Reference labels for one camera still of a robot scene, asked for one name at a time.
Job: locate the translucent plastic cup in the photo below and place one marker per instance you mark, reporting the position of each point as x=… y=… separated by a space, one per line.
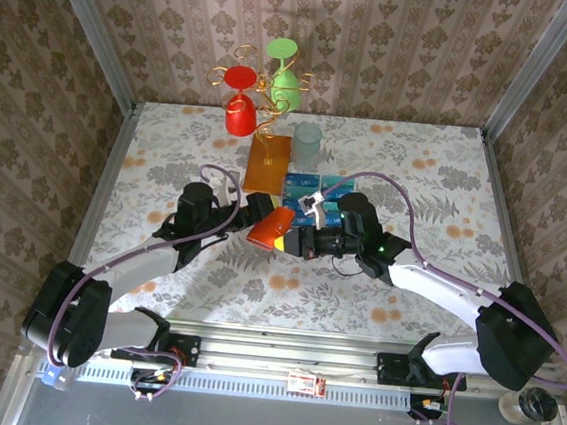
x=305 y=149

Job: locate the clear jar black lid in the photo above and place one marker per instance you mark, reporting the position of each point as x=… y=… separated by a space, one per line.
x=539 y=404

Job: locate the aluminium table side rail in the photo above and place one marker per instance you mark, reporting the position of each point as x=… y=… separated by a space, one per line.
x=504 y=218
x=109 y=165

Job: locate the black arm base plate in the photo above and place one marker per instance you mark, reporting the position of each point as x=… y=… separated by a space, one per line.
x=187 y=346
x=389 y=371

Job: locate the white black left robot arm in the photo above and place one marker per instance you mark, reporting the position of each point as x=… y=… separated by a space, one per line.
x=133 y=258

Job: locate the red plastic wine glass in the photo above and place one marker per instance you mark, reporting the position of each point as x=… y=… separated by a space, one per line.
x=240 y=115

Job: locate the small red matchbox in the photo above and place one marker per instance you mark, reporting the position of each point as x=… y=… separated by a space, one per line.
x=304 y=383

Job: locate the blue plug connector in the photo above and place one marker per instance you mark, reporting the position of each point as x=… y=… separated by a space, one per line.
x=51 y=376

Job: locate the aluminium mounting beam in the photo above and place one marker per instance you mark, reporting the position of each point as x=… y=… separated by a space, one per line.
x=290 y=356

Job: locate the green plastic wine glass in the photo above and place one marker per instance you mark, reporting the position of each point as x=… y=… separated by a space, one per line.
x=285 y=89

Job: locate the aluminium frame post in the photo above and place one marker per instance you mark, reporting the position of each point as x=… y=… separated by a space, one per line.
x=92 y=28
x=534 y=71

